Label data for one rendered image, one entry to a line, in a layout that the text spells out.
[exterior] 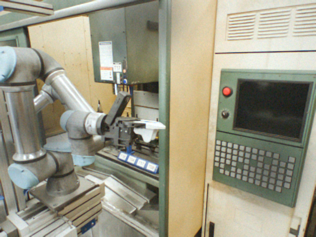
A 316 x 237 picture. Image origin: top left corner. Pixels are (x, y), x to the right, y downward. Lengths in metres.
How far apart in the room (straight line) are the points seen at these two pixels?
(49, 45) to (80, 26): 0.50
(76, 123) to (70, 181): 0.45
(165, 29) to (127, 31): 0.87
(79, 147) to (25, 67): 0.34
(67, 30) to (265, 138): 2.53
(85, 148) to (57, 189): 0.40
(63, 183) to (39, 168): 0.17
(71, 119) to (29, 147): 0.27
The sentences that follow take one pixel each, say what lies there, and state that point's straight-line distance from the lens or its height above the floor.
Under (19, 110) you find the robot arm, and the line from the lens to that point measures 0.92.
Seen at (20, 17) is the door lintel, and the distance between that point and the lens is 2.01.
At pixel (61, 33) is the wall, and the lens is 2.98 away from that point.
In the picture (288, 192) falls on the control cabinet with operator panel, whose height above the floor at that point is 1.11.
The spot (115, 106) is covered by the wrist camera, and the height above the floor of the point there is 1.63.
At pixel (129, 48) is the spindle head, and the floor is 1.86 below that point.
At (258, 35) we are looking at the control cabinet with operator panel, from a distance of 1.24.
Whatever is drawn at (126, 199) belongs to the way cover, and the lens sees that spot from 1.79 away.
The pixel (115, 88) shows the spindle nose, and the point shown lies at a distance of 2.07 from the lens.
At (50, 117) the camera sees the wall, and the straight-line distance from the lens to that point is 2.92.
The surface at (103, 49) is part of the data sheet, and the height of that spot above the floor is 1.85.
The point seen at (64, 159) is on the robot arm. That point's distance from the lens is 1.06.
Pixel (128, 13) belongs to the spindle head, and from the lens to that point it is 1.80.
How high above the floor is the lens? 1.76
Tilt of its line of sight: 16 degrees down
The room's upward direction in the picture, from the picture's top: straight up
